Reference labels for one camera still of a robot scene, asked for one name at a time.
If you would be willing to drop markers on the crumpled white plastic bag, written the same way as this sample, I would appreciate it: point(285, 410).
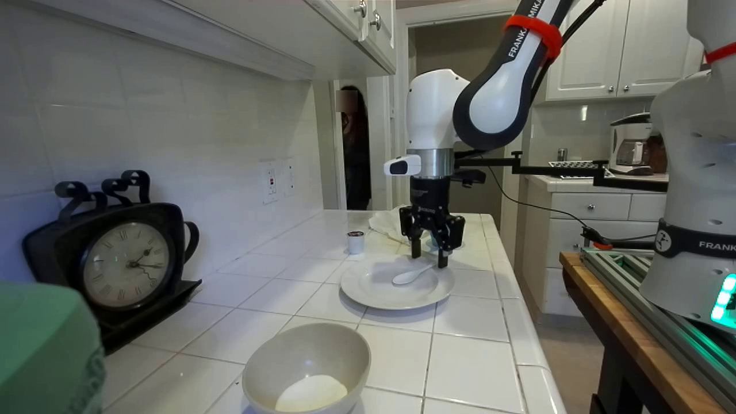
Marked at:
point(382, 224)

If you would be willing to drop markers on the aluminium rail frame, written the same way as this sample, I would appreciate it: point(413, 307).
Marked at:
point(629, 287)

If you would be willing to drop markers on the grey bowl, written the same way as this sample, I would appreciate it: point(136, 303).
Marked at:
point(267, 375)

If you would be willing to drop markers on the white canister with green lid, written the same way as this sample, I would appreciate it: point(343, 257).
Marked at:
point(47, 352)

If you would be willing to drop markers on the white light switch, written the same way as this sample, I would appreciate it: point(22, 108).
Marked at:
point(288, 176)

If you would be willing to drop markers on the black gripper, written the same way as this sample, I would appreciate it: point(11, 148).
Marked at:
point(431, 195)

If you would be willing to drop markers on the white power outlet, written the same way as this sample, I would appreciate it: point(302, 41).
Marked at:
point(267, 183)

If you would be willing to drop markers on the wooden table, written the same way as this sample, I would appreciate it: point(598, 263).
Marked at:
point(613, 307)

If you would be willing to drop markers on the coffee maker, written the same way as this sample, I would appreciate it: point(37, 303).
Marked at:
point(634, 146)

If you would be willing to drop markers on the white base cabinet with drawers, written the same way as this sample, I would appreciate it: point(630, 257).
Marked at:
point(590, 208)

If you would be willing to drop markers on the small white coffee pod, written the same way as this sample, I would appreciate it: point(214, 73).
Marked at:
point(354, 244)

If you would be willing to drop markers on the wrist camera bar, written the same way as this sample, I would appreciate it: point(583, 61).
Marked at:
point(403, 165)

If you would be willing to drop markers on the black analog clock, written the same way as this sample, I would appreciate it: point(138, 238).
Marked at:
point(127, 264)

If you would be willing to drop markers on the white round plate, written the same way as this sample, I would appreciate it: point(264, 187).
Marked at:
point(369, 287)

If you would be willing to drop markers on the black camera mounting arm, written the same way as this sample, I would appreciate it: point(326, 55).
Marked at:
point(490, 158)

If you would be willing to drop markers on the person with dark hair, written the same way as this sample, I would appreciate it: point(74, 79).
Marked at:
point(354, 153)

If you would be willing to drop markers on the white wall cabinet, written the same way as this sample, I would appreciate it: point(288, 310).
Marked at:
point(306, 31)
point(613, 54)

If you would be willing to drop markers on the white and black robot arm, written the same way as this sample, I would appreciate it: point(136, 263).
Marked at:
point(497, 100)

